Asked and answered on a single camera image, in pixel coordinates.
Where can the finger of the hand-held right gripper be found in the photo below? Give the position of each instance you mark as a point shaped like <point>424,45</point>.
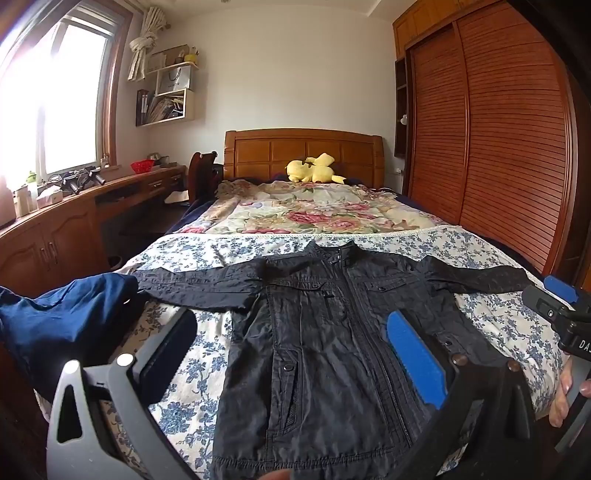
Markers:
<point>559,288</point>
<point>540,302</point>

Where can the wooden slatted wardrobe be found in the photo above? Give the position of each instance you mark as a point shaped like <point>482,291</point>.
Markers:
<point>498,138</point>

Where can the narrow wooden side shelf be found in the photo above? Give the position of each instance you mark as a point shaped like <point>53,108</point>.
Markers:
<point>400,138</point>

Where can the white cloth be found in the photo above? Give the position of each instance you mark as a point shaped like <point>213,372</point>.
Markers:
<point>178,198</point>

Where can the white paper bag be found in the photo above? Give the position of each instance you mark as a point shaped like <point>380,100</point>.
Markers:
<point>178,79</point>

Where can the dark wooden chair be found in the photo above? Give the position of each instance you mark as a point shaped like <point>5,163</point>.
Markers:
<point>201,175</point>

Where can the black binders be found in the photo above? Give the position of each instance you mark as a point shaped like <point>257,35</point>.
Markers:
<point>142,107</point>

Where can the stack of papers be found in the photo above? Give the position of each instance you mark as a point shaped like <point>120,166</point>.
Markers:
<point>166,108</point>

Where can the blue floral white bedspread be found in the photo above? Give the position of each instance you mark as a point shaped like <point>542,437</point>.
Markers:
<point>489,318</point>

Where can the red bowl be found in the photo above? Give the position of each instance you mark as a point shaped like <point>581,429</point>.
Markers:
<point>143,166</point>

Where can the dark blue garment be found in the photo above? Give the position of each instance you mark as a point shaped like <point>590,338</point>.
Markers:
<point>60,314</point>

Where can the brown paper bag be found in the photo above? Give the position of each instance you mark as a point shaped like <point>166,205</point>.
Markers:
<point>178,54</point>

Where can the wooden bed headboard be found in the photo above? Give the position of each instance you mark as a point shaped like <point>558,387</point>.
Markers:
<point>258,157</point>

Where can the pink floral quilt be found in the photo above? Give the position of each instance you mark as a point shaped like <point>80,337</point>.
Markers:
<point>300,212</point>

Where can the white wall shelf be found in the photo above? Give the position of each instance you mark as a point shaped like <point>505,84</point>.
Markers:
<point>188,104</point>

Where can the yellow plush toy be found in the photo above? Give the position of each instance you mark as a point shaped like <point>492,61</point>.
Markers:
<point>307,171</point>

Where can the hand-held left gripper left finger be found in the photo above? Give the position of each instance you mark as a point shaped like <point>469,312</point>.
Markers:
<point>168,355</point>

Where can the long wooden desk cabinet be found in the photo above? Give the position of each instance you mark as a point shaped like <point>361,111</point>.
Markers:
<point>69,230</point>

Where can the black jacket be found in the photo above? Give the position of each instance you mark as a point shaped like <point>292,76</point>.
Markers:
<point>323,332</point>

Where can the tied beige curtain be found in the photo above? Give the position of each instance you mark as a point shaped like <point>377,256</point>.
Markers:
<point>141,46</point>

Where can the wood framed window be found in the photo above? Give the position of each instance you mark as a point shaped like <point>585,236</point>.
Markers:
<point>69,115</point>

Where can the person's right hand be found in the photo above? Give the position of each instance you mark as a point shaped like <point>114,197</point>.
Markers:
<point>562,397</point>

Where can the white tissue box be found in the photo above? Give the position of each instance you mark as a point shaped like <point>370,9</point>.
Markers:
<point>48,197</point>

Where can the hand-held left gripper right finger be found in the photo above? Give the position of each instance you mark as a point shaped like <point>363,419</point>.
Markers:
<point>415,360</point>

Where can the pink jug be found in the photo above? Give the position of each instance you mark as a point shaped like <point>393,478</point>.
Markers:
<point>5,203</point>

